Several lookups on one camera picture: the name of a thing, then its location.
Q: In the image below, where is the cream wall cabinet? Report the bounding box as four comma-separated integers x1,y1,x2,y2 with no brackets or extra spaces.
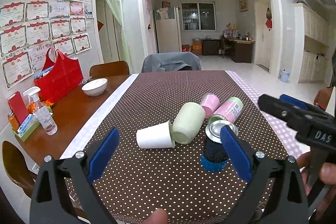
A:
290,3,329,84

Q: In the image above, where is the red tote bag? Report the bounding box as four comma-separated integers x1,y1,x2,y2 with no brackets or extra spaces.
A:
34,48,84,103

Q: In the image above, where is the blue black can cup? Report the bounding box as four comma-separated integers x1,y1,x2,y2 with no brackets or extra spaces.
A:
200,119,239,173

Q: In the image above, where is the brown polka dot tablecloth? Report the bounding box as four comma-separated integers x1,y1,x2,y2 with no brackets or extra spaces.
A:
62,71,303,223

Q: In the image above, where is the clear spray bottle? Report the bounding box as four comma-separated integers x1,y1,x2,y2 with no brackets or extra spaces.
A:
23,86,58,136

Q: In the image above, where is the small pink cup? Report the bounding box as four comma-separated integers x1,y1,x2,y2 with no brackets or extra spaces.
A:
200,93,220,118

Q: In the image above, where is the brown wooden chair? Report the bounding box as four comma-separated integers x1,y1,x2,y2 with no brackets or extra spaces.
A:
89,61,130,79
2,140,37,198

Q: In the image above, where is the person's right hand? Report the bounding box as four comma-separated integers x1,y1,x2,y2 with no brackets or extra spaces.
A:
297,152,336,214

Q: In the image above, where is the white ceramic bowl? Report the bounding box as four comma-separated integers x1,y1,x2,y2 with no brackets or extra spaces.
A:
82,78,108,97

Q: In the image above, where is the person's left hand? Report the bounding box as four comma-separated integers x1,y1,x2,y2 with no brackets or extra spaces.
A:
143,209,168,224

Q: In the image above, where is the white refrigerator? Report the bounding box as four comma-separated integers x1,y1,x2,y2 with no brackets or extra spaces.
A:
153,7,182,53

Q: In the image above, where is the grey jacket on chair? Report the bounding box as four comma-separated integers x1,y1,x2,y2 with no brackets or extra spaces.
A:
141,52,202,73

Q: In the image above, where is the small red paper bag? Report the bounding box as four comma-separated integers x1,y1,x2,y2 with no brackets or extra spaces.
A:
7,91,29,124

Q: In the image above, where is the green tray organizer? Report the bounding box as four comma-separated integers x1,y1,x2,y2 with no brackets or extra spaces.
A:
12,114,40,142

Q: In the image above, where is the dark wooden desk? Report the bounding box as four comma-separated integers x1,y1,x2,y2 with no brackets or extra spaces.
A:
202,37,255,63

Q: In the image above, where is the near brown wooden chair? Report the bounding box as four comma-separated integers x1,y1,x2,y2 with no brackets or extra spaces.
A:
2,140,37,198

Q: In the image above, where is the white paper cup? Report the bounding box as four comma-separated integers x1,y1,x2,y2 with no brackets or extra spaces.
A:
136,121,175,149

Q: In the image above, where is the light blue trash bin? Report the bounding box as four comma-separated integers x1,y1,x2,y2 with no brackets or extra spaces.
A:
280,69,290,83

